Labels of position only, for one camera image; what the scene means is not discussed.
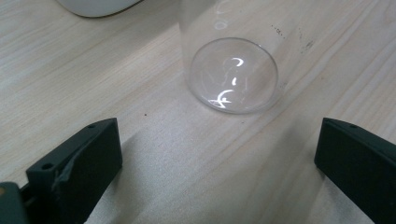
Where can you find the clear glass bottle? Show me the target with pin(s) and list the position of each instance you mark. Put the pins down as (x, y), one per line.
(233, 62)

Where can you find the white box with orange lid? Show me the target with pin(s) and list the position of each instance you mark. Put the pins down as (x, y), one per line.
(96, 7)

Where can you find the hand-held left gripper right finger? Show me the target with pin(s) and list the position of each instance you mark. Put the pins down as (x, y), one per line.
(358, 161)

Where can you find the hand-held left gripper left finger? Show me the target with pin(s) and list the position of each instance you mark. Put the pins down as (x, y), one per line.
(77, 168)

